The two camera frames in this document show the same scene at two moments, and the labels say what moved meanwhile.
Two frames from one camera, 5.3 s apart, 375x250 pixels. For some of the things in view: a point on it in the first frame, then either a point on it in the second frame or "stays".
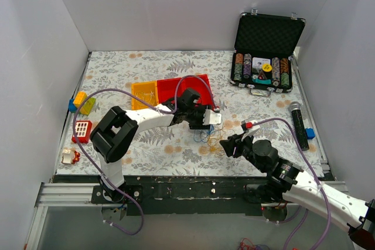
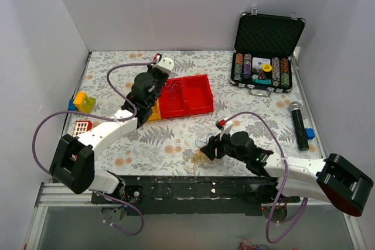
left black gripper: [198, 117] → [160, 73]
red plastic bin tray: [166, 90] stays
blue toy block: [72, 108] stays
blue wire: [202, 136] → [179, 84]
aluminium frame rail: [67, 194] stays
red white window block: [83, 130] stays
